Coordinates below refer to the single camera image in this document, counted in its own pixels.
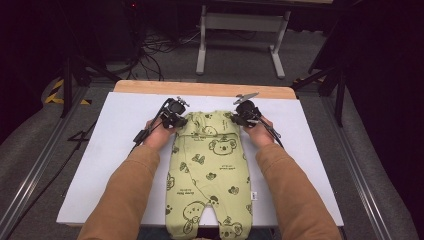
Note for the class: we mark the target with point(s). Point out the person's left hand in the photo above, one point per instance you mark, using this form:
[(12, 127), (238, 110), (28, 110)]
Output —
[(158, 136)]

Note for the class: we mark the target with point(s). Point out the black tripod stand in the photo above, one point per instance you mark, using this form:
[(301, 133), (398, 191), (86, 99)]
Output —
[(68, 86)]

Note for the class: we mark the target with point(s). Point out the black metal stand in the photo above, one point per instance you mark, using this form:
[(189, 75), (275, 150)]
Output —
[(339, 100)]

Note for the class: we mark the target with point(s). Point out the aluminium floor rail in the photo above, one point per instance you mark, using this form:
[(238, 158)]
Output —
[(40, 163), (360, 173)]

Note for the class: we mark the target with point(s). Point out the yellow black hazard tape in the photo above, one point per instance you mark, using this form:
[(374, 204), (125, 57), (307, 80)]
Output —
[(53, 95)]

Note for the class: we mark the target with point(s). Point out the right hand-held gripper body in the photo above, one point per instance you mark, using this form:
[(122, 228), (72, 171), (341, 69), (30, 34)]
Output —
[(248, 110)]

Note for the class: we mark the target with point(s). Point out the white table mat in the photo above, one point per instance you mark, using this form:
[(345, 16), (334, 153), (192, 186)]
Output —
[(116, 113)]

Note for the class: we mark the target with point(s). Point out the white metal desk frame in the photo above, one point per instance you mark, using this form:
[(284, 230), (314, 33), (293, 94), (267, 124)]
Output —
[(245, 21)]

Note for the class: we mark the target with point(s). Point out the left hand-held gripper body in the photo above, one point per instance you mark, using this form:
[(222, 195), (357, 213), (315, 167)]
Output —
[(175, 108)]

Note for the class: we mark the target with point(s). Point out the green printed baby romper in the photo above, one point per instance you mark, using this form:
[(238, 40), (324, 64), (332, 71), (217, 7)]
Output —
[(210, 173)]

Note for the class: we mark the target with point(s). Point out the person's right hand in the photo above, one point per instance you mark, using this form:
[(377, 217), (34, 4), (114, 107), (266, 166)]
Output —
[(261, 135)]

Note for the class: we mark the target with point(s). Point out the black tape floor mark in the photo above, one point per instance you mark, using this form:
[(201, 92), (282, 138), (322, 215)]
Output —
[(80, 136)]

